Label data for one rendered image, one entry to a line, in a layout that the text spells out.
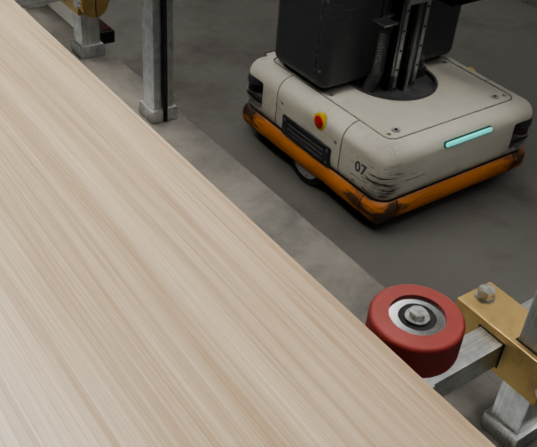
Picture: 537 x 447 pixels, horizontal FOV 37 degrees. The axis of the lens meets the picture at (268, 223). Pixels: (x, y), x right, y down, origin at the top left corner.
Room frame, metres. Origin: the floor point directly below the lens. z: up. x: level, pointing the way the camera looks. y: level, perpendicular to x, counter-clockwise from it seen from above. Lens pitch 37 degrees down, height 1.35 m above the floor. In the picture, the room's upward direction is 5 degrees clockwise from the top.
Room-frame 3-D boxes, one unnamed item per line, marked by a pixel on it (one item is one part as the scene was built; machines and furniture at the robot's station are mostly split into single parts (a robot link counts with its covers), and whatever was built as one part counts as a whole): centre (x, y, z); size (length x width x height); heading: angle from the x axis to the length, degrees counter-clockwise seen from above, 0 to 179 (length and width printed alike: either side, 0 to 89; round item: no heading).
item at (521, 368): (0.56, -0.26, 0.80); 0.14 x 0.06 x 0.05; 39
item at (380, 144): (2.19, -0.33, 0.16); 0.67 x 0.64 x 0.25; 39
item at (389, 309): (0.48, -0.13, 0.85); 0.08 x 0.08 x 0.11
